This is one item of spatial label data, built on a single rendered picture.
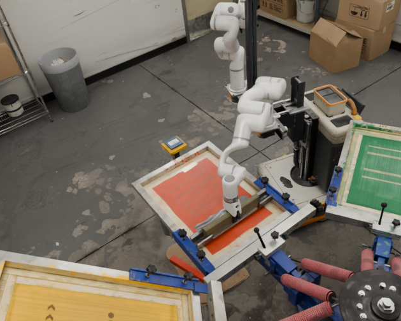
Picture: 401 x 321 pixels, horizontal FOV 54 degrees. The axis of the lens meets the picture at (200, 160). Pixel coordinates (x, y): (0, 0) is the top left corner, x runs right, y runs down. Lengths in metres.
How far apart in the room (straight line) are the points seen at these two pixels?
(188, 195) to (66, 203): 1.85
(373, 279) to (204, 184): 1.14
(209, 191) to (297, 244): 1.16
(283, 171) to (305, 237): 0.57
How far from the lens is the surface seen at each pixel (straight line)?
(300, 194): 3.19
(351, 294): 1.54
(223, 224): 2.04
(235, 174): 1.90
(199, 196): 2.28
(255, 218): 2.15
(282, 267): 1.88
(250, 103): 2.02
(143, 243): 3.35
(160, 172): 2.42
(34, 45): 5.17
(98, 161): 4.21
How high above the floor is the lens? 2.63
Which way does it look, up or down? 42 degrees down
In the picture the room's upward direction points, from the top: 8 degrees counter-clockwise
